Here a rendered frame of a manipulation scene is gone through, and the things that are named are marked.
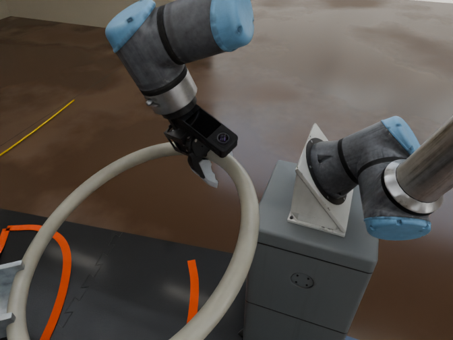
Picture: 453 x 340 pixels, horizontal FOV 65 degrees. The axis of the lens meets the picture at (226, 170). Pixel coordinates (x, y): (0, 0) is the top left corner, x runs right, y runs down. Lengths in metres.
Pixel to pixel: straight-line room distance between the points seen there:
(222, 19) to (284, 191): 0.87
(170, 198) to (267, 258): 1.40
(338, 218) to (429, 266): 1.33
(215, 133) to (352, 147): 0.55
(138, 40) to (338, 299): 1.05
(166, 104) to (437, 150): 0.55
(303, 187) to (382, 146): 0.24
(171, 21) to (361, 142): 0.69
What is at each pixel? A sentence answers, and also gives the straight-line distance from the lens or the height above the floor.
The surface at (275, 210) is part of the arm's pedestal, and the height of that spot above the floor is 0.85.
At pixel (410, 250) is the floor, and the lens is 2.45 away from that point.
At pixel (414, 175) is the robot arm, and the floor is 1.21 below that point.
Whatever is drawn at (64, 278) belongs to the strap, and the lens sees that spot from 2.23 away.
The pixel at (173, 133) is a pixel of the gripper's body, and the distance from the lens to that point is 0.71.
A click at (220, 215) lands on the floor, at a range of 2.38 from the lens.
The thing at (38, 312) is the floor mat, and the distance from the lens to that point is 2.17.
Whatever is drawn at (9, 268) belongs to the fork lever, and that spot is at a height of 1.15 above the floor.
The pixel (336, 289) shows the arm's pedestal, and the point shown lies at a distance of 1.29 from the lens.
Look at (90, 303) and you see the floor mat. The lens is 2.09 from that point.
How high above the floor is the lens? 1.70
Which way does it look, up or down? 38 degrees down
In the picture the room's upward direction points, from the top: straight up
